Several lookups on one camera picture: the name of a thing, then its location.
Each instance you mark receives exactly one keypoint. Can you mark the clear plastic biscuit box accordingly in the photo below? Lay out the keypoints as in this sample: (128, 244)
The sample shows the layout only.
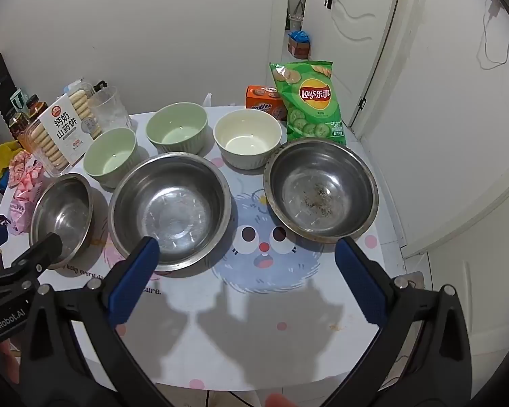
(63, 131)

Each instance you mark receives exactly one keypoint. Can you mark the large green ribbed bowl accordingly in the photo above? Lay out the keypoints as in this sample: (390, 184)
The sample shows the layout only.
(176, 127)

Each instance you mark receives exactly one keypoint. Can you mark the cardboard box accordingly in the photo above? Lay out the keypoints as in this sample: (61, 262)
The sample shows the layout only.
(299, 50)

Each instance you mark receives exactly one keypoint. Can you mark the blue plastic bag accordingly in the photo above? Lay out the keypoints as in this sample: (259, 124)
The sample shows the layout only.
(299, 36)

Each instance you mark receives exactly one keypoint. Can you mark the clear glass cup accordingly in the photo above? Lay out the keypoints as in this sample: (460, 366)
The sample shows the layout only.
(108, 110)

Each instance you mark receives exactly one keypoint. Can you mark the yellow plastic bag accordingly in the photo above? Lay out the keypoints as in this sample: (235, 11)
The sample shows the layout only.
(0, 161)

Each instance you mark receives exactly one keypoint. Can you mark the small steel bowl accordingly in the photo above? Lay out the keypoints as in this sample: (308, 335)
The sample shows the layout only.
(63, 212)

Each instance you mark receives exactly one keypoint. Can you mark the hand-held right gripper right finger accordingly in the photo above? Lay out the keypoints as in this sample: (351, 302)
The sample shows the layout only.
(358, 280)

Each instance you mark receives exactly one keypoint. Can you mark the large steel bowl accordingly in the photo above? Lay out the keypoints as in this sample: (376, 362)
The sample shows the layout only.
(174, 207)

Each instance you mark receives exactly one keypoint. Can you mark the amber liquid jar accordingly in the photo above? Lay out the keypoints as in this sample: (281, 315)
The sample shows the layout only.
(17, 123)

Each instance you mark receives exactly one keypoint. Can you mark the person's left hand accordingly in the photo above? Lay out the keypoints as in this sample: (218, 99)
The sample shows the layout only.
(4, 356)

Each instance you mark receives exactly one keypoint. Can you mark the speckled steel bowl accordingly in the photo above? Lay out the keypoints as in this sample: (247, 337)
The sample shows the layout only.
(322, 186)

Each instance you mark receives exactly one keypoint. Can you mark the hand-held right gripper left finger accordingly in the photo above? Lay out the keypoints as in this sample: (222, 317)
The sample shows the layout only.
(131, 280)

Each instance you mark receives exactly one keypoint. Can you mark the green chips bag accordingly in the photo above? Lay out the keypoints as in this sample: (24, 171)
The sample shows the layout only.
(314, 97)

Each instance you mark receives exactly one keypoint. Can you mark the pink snack packet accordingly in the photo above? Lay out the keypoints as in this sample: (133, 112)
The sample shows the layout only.
(19, 210)

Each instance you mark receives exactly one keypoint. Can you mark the dark-capped glass bottle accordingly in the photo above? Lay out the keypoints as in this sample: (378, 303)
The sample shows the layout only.
(37, 106)

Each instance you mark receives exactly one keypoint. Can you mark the cartoon printed table mat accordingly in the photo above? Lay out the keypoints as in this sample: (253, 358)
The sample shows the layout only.
(258, 326)

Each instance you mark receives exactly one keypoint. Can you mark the green white cup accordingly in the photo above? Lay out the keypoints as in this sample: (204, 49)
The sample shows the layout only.
(19, 98)

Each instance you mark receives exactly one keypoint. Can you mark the orange biscuit carton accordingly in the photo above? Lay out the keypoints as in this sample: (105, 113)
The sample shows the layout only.
(258, 99)

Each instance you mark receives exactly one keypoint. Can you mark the cream ribbed bowl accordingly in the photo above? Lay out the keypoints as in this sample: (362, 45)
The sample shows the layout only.
(246, 135)

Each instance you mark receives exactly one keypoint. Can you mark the white panel door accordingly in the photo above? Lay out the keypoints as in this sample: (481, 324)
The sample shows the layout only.
(449, 135)

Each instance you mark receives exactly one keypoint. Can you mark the small green bowl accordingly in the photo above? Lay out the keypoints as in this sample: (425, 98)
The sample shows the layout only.
(110, 157)

